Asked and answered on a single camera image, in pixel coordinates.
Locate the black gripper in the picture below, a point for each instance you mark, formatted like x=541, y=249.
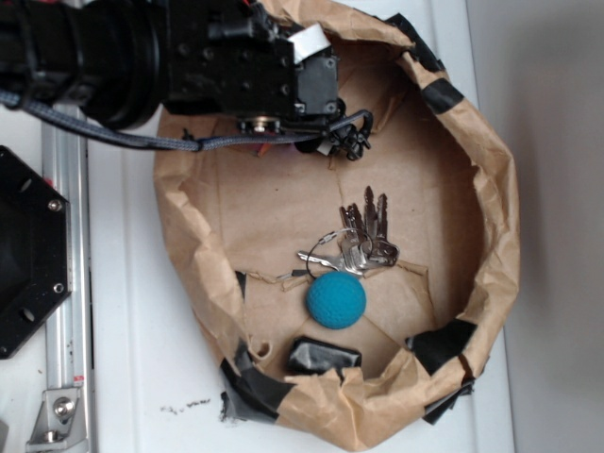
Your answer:
x=233, y=58

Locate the orange spiral sea shell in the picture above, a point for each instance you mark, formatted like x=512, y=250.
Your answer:
x=263, y=149

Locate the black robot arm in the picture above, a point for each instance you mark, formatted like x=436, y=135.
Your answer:
x=99, y=71

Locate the silver key bunch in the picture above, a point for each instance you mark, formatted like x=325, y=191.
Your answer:
x=364, y=245

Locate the brown paper bag bin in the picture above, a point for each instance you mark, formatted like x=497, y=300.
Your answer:
x=232, y=224

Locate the blue dimpled foam ball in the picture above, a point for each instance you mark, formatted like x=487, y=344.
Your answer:
x=336, y=300

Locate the white tray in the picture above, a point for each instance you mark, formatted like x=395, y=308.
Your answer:
x=157, y=387

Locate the aluminium extrusion rail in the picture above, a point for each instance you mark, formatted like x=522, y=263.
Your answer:
x=68, y=330

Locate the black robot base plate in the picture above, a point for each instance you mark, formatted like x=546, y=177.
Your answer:
x=34, y=252

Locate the metal corner bracket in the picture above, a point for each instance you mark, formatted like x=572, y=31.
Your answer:
x=60, y=424

